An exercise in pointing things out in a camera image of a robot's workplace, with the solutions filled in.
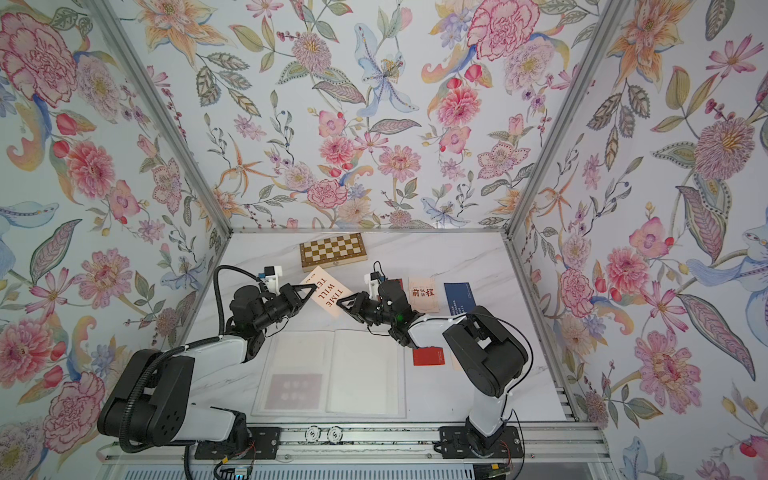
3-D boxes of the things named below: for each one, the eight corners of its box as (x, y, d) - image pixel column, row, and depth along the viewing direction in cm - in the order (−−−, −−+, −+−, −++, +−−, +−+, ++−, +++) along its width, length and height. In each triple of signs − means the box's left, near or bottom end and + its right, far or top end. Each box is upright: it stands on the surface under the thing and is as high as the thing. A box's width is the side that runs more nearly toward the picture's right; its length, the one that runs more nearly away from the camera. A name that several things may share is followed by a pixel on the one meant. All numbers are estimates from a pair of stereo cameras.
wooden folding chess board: (303, 273, 111) (301, 267, 108) (300, 249, 119) (298, 242, 116) (370, 261, 115) (370, 255, 112) (364, 238, 123) (363, 231, 120)
